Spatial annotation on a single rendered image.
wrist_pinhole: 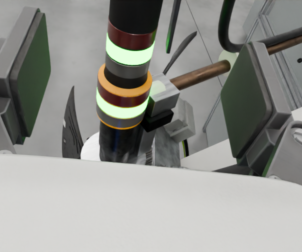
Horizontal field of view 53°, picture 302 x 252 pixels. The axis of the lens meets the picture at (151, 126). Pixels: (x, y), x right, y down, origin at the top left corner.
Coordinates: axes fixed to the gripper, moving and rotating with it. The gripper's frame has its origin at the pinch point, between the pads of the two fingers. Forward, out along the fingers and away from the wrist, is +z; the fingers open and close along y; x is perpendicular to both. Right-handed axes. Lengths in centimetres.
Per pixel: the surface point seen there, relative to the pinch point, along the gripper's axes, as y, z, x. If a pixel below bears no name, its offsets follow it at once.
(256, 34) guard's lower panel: 70, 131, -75
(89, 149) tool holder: -2.9, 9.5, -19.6
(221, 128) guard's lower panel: 70, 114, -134
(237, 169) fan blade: 18.6, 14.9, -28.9
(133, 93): 0.4, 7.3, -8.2
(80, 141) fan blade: -7, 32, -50
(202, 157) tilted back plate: 23, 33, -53
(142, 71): 0.8, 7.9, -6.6
